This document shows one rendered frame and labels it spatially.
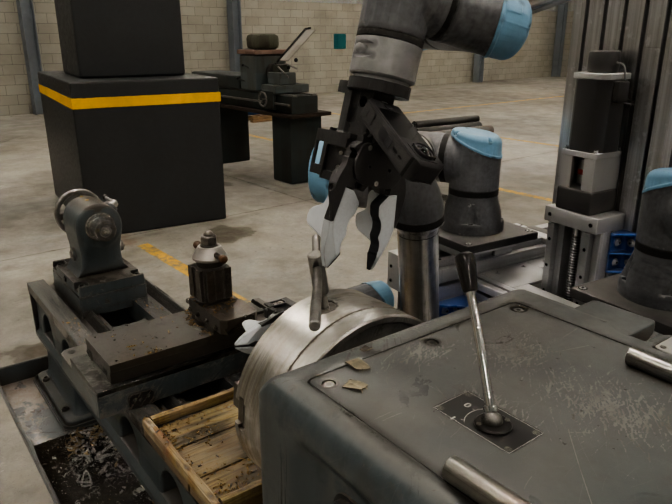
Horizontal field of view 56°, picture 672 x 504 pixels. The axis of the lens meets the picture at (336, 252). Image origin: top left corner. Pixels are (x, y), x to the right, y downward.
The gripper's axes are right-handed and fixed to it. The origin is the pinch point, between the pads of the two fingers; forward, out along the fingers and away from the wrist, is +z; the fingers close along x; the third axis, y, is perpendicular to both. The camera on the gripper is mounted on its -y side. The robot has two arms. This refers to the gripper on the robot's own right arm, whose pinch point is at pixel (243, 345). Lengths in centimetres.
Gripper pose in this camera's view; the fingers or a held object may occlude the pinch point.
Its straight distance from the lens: 116.2
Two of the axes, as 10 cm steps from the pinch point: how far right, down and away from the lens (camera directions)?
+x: 0.0, -9.5, -3.2
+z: -8.0, 2.0, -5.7
